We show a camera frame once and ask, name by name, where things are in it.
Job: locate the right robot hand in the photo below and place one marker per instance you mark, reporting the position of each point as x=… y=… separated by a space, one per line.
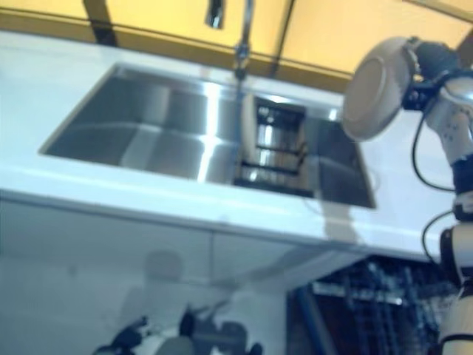
x=436 y=59

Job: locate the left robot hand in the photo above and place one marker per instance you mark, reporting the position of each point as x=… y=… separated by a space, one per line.
x=129 y=334

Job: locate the cream round plate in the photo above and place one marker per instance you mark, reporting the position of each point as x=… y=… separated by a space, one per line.
x=373 y=88
x=247 y=129

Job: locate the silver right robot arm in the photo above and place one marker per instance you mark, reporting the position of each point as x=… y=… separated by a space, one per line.
x=454 y=122

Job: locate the dishwasher door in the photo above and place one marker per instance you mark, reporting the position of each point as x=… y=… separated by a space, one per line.
x=310 y=321

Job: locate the wide white cabinet door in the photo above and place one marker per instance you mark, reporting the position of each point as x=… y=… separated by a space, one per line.
x=92 y=266

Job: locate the black right robot foot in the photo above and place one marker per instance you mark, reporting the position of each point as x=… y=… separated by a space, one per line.
x=255 y=349

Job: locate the narrow white cabinet door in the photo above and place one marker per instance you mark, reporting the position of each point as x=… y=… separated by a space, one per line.
x=258 y=266

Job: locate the black dish rack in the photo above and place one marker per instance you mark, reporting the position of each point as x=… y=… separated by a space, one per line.
x=281 y=162

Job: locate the chrome kitchen faucet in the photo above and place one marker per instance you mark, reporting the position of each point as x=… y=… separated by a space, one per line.
x=244 y=37

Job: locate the stainless steel sink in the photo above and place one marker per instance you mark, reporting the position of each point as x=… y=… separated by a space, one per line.
x=148 y=125

